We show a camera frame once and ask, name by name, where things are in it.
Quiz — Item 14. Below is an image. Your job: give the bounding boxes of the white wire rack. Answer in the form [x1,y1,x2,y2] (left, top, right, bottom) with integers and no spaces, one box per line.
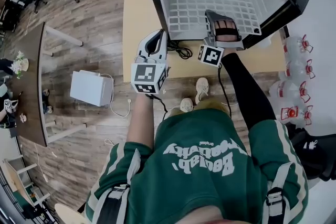
[166,0,263,36]

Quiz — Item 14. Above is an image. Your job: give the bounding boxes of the person's right forearm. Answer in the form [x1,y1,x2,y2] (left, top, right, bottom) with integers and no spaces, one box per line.
[220,51,278,129]

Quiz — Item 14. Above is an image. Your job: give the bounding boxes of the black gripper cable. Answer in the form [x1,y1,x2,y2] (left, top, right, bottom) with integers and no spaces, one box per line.
[217,65,233,119]
[145,93,169,121]

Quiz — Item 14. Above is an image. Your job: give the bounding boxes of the white appliance cable with plug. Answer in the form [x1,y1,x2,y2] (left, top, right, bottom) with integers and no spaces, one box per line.
[101,73,132,118]

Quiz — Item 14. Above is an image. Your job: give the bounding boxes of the round wooden table black base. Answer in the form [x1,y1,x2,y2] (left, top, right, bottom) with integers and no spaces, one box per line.
[54,203,87,224]

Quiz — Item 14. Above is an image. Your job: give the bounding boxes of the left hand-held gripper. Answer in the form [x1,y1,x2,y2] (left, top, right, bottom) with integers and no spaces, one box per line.
[130,29,170,95]

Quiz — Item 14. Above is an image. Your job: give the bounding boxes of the white flowers in round pot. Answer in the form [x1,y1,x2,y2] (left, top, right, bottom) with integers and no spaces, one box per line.
[10,51,29,79]

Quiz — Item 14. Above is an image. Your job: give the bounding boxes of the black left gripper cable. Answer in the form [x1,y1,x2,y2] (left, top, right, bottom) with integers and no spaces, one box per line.
[145,93,169,121]

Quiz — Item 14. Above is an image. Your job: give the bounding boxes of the person's left forearm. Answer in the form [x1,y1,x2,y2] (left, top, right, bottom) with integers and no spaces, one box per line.
[127,93,155,152]

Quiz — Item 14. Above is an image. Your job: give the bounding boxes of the black coiled power cable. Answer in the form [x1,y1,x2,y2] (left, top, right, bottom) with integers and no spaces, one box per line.
[166,41,194,60]

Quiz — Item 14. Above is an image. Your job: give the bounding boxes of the khaki trousers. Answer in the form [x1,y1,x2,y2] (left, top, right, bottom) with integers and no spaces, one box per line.
[169,101,230,119]

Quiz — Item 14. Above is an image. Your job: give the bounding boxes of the white box appliance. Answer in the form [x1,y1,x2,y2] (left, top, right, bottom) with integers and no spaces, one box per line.
[70,70,115,107]

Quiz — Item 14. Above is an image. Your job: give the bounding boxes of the grey shoulder strap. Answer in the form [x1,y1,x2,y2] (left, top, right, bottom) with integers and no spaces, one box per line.
[91,149,141,224]
[265,162,292,224]

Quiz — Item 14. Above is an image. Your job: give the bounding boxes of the dark curved desk white legs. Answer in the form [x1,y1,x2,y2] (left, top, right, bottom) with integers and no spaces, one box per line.
[12,21,87,147]

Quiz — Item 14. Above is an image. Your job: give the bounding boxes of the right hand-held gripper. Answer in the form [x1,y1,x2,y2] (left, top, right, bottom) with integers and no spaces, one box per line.
[197,9,245,68]

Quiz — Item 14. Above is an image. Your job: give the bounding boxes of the person's right hand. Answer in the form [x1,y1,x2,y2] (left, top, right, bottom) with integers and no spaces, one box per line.
[214,19,238,42]

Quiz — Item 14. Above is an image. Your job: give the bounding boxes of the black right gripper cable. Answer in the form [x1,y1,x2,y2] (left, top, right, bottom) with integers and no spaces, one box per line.
[217,65,233,119]

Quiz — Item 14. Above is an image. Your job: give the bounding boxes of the person's cream shoe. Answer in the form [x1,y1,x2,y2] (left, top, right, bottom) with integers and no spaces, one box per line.
[195,77,210,104]
[180,98,194,113]

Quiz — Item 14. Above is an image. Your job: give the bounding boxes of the person's left cream shoe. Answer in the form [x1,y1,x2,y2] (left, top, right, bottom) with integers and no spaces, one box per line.
[180,98,194,113]

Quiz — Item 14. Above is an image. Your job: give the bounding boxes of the person's right cream shoe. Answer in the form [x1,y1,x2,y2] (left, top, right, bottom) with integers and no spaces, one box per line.
[195,77,210,104]

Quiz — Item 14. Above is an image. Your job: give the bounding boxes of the green printed shirt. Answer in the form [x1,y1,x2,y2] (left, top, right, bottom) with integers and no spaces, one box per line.
[83,109,309,224]

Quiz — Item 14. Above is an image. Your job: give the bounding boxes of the light wooden table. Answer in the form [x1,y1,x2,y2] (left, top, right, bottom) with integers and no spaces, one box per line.
[122,0,291,84]

